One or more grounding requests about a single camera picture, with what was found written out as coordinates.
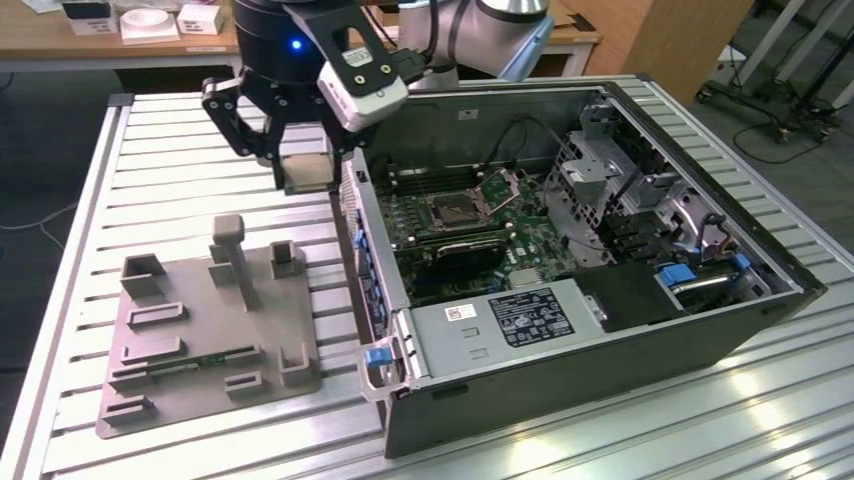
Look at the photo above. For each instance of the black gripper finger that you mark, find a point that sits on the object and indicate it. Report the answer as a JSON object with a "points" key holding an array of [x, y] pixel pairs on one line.
{"points": [[347, 145], [243, 135]]}

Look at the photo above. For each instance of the silver square CPU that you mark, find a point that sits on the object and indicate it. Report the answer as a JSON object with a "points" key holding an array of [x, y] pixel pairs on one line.
{"points": [[307, 172]]}

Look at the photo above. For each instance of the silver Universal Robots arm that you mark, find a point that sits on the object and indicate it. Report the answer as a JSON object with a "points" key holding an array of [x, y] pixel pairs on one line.
{"points": [[494, 35]]}

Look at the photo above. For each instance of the black RAM slot bank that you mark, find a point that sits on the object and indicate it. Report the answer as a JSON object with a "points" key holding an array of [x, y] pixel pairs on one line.
{"points": [[434, 180]]}

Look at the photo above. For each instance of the CPU socket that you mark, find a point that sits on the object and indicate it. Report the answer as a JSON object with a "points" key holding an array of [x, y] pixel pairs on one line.
{"points": [[457, 210]]}

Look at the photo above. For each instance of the white cardboard box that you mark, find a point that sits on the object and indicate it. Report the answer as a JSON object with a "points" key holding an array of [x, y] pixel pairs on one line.
{"points": [[200, 20]]}

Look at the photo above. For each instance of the thin metal locking lever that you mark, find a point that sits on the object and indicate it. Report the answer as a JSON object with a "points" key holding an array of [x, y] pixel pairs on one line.
{"points": [[422, 184]]}

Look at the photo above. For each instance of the white round bowl-shaped part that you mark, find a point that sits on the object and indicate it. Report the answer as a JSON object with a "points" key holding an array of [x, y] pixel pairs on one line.
{"points": [[148, 27]]}

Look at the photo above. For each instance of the black and white box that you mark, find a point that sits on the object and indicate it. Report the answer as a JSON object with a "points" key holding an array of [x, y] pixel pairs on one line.
{"points": [[87, 20]]}

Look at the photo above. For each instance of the black graphics card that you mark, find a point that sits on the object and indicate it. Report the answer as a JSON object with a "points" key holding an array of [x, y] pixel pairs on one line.
{"points": [[467, 257]]}

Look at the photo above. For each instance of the wooden desk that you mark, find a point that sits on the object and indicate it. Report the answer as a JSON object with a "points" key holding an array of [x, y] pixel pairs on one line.
{"points": [[54, 44]]}

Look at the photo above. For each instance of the green motherboard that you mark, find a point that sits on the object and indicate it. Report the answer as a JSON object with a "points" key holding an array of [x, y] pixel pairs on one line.
{"points": [[534, 245]]}

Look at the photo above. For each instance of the grey plastic parts rack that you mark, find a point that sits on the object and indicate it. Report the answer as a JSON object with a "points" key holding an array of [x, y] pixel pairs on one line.
{"points": [[220, 310]]}

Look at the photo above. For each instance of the grey metal drive cage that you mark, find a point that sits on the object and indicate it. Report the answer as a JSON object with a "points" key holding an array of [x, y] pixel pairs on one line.
{"points": [[590, 175]]}

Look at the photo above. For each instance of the small silver heatsink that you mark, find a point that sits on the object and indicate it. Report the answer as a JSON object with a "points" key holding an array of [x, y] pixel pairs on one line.
{"points": [[531, 278]]}

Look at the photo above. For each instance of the flat cardboard sheet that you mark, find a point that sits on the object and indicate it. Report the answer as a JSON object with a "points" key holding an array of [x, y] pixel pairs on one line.
{"points": [[575, 20]]}

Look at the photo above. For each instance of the blue case latch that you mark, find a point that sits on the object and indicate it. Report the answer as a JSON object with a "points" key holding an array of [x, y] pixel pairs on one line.
{"points": [[377, 357]]}

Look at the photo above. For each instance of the grey power supply unit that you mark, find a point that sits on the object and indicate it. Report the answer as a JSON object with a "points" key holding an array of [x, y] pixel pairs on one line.
{"points": [[461, 345]]}

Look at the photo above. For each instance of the green RAM stick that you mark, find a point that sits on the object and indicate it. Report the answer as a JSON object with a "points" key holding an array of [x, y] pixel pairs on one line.
{"points": [[200, 361]]}

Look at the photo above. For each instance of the wooden cabinet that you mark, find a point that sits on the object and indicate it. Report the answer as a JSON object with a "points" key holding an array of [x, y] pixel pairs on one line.
{"points": [[674, 35]]}

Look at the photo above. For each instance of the blue disk carrier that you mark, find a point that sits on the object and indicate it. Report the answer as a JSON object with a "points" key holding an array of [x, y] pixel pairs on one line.
{"points": [[677, 280]]}

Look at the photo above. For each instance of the black open PC case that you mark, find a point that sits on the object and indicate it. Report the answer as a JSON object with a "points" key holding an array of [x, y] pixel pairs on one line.
{"points": [[601, 380]]}

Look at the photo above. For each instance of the black wheeled equipment stand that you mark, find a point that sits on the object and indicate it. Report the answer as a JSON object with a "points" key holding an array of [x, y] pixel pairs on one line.
{"points": [[788, 90]]}

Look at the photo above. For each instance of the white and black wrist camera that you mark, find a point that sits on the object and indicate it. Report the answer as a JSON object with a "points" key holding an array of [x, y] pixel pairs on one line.
{"points": [[363, 95]]}

